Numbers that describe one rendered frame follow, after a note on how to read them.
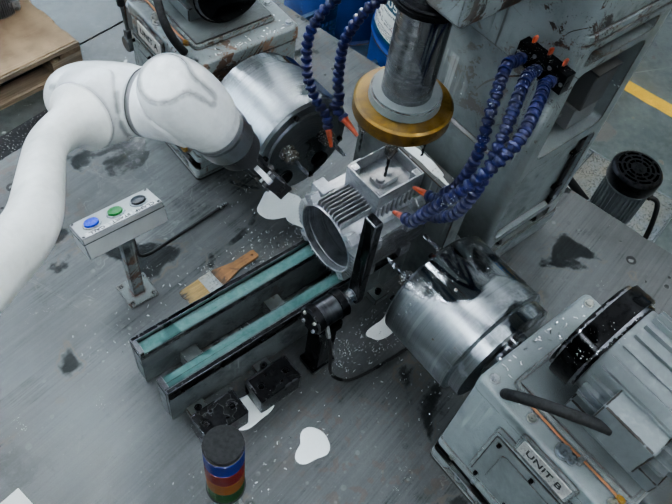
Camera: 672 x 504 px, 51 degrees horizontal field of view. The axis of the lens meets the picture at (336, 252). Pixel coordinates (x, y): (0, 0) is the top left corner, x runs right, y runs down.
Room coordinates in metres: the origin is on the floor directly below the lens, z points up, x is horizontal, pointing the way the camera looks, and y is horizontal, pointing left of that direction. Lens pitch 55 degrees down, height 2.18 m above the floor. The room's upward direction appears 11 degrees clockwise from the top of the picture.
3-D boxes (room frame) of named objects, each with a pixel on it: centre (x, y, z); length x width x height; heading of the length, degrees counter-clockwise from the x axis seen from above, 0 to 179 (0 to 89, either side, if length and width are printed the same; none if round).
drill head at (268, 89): (1.16, 0.22, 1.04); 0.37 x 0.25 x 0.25; 47
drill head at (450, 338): (0.70, -0.29, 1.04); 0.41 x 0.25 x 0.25; 47
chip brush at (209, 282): (0.85, 0.25, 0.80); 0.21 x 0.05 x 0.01; 142
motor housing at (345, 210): (0.92, -0.04, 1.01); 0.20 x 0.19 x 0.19; 137
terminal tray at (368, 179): (0.95, -0.07, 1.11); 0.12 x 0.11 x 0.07; 137
